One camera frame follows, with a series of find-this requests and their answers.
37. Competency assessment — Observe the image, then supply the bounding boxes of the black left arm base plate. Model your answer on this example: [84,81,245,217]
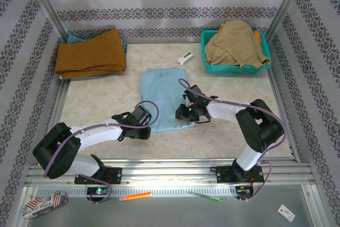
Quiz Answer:
[74,166,123,186]

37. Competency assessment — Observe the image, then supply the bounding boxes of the aluminium frame post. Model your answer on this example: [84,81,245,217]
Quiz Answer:
[265,0,311,42]
[27,0,70,42]

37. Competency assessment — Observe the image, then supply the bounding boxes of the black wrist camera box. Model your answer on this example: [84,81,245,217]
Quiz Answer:
[185,85,203,103]
[132,106,152,126]

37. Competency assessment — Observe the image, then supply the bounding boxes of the brown folded trousers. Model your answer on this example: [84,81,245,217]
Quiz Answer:
[54,29,128,79]

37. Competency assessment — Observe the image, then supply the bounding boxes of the flag printed tape roll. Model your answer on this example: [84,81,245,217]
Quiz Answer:
[22,190,68,219]

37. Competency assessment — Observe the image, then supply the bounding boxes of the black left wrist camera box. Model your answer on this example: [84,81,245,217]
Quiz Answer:
[132,106,152,126]

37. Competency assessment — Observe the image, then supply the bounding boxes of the aluminium back table rail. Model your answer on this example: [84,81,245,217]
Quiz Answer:
[124,41,203,46]

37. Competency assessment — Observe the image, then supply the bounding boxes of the green pen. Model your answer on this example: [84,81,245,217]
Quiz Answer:
[188,191,225,203]

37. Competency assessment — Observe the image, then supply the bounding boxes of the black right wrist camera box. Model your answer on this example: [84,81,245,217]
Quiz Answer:
[185,85,203,103]

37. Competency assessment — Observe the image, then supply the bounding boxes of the controller board with led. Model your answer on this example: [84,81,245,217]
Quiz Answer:
[235,185,253,195]
[87,187,111,196]

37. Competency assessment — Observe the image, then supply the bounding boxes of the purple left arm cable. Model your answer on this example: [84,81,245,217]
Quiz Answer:
[43,100,160,204]

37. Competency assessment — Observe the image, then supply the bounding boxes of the white card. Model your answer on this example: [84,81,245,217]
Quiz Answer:
[277,204,296,222]

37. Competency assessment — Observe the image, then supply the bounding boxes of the left controller board with led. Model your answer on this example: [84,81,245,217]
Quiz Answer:
[87,187,111,196]

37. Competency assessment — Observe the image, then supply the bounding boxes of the light blue trousers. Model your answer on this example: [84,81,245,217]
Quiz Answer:
[140,67,197,133]

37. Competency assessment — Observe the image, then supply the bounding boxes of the teal plastic basket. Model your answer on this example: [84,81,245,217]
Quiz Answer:
[200,30,273,75]

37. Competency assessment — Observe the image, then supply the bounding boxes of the small white device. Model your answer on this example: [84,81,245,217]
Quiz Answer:
[177,52,195,66]

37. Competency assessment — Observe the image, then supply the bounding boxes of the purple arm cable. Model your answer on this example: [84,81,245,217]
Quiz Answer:
[178,78,288,203]
[43,100,160,204]

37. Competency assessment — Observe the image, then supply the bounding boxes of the orange marker pen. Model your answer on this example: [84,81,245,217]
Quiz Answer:
[119,191,153,202]

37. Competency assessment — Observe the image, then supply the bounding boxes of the slotted grey cable duct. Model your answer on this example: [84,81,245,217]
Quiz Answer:
[36,185,237,199]

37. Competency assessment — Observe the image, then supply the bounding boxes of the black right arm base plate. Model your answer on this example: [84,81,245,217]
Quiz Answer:
[210,165,265,184]

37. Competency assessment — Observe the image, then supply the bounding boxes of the right controller board with led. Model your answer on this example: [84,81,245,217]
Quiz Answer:
[235,185,253,195]

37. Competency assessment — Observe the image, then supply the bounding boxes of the beige crumpled garment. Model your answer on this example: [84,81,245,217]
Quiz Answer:
[205,20,272,68]

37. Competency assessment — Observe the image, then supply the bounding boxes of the aluminium front mounting rail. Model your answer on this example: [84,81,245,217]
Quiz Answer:
[24,157,316,186]

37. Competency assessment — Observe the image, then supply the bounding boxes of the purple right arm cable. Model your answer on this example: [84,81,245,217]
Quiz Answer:
[178,78,288,203]

